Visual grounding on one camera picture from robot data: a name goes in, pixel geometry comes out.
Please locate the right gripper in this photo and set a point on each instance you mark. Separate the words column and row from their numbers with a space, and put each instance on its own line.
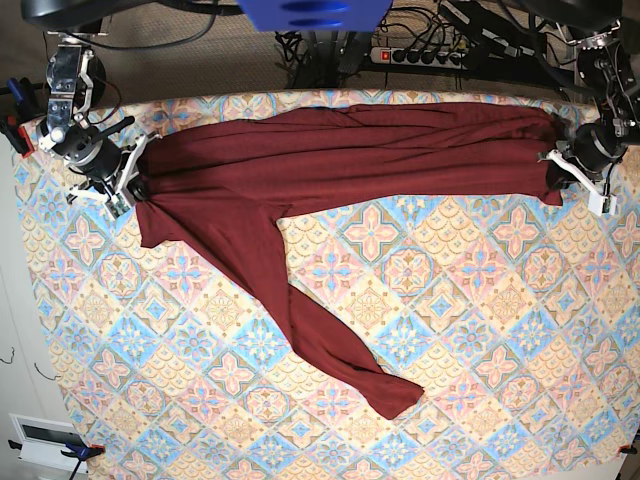
column 91, row 152

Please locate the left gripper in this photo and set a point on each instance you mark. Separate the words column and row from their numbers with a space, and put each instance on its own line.
column 593, row 149

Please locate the dark red t-shirt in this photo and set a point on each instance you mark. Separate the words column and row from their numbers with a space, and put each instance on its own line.
column 222, row 188

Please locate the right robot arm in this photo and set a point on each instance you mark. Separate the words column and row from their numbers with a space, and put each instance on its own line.
column 76, row 81

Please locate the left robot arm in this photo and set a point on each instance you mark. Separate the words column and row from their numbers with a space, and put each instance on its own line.
column 606, row 73

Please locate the black round stool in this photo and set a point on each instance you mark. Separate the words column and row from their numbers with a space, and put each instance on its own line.
column 97, row 74

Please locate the blue orange clamp upper left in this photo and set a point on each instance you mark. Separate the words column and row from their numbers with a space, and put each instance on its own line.
column 12, row 124

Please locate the blue orange clamp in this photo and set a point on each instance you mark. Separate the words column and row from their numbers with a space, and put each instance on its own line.
column 80, row 452
column 12, row 124

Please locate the patterned tile tablecloth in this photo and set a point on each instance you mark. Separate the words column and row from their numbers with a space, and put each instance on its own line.
column 519, row 320

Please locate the white power strip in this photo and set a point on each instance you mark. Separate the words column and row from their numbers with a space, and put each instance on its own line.
column 416, row 57

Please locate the orange clamp lower right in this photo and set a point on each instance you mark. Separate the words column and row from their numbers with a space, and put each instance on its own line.
column 628, row 450

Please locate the blue orange clamp lower left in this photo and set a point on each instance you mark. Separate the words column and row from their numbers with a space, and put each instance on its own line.
column 80, row 452

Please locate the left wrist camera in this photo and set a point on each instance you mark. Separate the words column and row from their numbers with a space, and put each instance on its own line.
column 600, row 204

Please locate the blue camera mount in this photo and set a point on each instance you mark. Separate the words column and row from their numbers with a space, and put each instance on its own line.
column 315, row 15

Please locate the white wall socket box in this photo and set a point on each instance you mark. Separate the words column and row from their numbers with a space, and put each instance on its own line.
column 35, row 429

